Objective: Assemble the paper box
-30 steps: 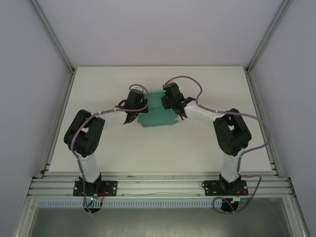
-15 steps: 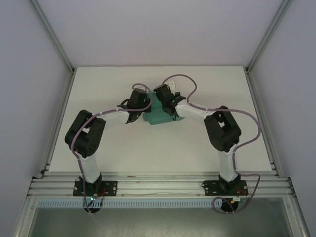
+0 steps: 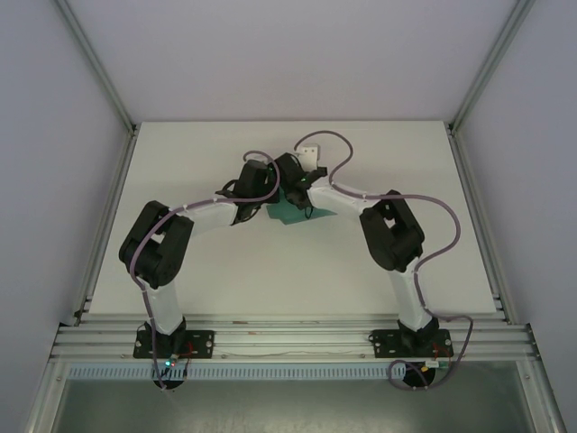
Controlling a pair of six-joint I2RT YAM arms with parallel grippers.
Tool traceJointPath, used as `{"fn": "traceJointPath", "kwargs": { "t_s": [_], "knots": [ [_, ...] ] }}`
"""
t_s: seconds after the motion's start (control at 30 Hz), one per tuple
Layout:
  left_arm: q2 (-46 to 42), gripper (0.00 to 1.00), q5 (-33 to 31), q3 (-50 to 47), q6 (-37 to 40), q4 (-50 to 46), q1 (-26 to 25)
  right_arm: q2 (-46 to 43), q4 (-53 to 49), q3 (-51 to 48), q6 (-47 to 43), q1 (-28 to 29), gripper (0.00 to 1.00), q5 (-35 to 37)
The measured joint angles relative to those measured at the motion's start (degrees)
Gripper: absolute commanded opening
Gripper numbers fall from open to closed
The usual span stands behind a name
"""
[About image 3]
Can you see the teal corrugated cardboard box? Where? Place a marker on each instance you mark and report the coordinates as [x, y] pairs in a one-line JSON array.
[[293, 218]]

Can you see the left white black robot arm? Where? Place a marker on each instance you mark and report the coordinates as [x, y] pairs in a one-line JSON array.
[[167, 311]]

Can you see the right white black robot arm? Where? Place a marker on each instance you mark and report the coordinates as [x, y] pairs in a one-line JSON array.
[[408, 297]]

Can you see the metal sheet panel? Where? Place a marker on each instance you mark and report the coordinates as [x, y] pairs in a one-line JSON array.
[[293, 406]]

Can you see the aluminium table side rail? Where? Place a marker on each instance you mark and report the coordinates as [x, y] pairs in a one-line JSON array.
[[106, 225], [480, 225]]

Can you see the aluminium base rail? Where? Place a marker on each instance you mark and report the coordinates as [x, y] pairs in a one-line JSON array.
[[293, 336]]

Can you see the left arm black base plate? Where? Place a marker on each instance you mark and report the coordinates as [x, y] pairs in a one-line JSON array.
[[200, 343]]

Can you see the aluminium frame post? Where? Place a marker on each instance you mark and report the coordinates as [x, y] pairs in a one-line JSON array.
[[99, 67], [489, 67]]

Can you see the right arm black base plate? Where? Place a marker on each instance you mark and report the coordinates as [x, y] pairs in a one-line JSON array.
[[383, 343]]

